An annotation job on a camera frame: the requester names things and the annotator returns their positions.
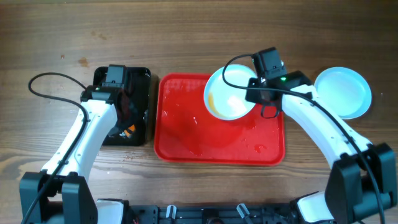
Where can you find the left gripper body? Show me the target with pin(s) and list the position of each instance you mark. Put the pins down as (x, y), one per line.
(125, 106)

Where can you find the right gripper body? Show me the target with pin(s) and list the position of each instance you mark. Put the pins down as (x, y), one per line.
(255, 96)

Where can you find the orange sponge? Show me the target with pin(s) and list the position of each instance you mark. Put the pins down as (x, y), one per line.
(130, 131)

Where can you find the light blue plate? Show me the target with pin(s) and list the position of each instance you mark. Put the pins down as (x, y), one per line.
(345, 91)
(226, 102)

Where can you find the light blue plate top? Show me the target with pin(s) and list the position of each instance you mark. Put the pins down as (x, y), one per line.
(345, 91)

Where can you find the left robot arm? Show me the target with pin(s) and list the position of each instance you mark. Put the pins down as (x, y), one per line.
(59, 193)

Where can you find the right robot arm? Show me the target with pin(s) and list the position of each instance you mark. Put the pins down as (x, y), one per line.
(362, 181)

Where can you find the black rectangular water tray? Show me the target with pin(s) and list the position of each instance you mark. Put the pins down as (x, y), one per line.
(128, 89)

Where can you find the red plastic serving tray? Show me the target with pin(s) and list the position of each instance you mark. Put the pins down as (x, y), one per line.
(186, 132)

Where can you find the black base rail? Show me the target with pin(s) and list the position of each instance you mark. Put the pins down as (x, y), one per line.
(266, 214)

